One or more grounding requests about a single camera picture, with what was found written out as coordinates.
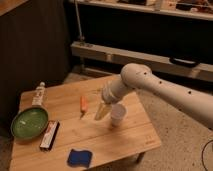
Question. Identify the metal pole stand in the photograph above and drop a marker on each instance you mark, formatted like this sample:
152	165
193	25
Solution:
81	36

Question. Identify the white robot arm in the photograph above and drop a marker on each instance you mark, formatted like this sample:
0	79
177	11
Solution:
196	104

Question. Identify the black case handle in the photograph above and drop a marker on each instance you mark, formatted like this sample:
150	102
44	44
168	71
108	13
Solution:
184	63

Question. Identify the long grey case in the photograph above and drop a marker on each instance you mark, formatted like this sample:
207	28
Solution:
156	63

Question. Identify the white paper cup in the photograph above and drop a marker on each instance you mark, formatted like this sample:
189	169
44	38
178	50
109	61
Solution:
117	114

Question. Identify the blue sponge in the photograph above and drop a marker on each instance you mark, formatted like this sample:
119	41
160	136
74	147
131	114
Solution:
79	158

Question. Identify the red and black box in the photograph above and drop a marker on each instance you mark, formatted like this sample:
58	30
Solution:
49	135

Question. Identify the green bowl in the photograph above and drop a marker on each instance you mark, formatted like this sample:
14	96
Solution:
29	123

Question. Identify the cluttered shelf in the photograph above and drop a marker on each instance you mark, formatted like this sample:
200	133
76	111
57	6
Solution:
156	7

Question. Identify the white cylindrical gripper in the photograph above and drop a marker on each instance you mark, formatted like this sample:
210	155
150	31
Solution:
112	93

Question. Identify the wooden table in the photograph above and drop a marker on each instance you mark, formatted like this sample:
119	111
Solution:
136	133

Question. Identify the white plastic bottle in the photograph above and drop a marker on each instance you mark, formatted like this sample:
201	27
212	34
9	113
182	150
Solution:
39	95

